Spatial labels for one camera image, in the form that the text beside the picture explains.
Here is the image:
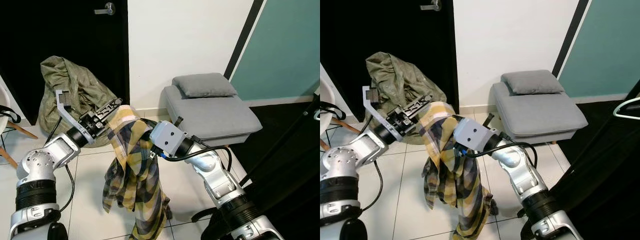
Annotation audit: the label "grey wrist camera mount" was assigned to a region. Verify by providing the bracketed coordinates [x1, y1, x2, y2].
[362, 85, 403, 141]
[454, 116, 493, 153]
[149, 120, 188, 158]
[54, 89, 97, 147]

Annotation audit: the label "black bag strap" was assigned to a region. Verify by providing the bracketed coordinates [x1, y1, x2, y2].
[0, 105, 22, 125]
[320, 101, 347, 121]

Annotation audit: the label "olive green sack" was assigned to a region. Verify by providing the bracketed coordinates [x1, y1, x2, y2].
[37, 55, 121, 148]
[365, 51, 448, 131]

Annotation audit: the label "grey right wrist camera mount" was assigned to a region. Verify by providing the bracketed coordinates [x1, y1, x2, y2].
[149, 120, 188, 158]
[454, 116, 493, 153]

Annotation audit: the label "white clothes hanger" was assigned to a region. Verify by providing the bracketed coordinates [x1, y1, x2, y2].
[613, 96, 640, 121]

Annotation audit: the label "white chair wooden legs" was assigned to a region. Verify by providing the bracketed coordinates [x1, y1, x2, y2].
[320, 75, 363, 153]
[0, 82, 38, 168]

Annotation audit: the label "grey cushion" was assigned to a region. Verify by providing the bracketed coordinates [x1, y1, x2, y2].
[501, 70, 566, 96]
[171, 72, 238, 98]

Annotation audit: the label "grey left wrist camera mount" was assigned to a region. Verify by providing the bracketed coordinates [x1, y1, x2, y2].
[362, 85, 403, 141]
[54, 89, 97, 147]

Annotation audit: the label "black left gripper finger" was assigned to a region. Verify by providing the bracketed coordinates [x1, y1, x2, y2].
[402, 94, 434, 116]
[94, 97, 124, 119]

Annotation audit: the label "black door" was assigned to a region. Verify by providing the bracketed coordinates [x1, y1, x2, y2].
[320, 0, 458, 121]
[0, 0, 131, 126]

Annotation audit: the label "yellow grey plaid shirt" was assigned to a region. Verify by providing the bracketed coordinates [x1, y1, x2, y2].
[421, 101, 498, 238]
[102, 104, 171, 240]

